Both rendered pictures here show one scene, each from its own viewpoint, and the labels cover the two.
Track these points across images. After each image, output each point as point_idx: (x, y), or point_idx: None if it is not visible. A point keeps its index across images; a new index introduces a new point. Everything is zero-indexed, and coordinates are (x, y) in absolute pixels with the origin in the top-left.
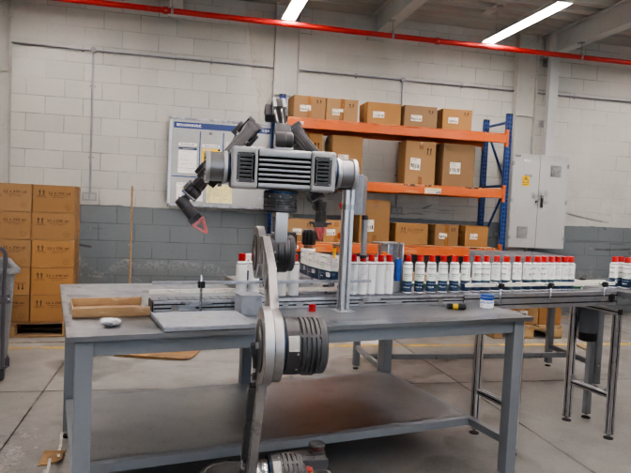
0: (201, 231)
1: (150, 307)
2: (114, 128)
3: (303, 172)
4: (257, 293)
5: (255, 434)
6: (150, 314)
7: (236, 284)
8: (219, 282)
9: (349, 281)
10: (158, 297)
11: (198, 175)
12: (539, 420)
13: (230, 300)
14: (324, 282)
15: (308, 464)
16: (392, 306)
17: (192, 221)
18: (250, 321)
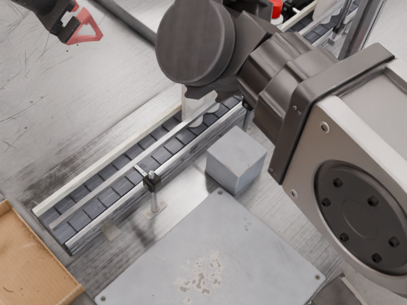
0: (88, 41)
1: (56, 240)
2: None
3: None
4: (248, 138)
5: None
6: (80, 279)
7: (186, 111)
8: (168, 140)
9: (372, 31)
10: (2, 120)
11: (195, 94)
12: None
13: (189, 150)
14: (314, 27)
15: (325, 286)
16: (383, 9)
17: (60, 26)
18: (303, 265)
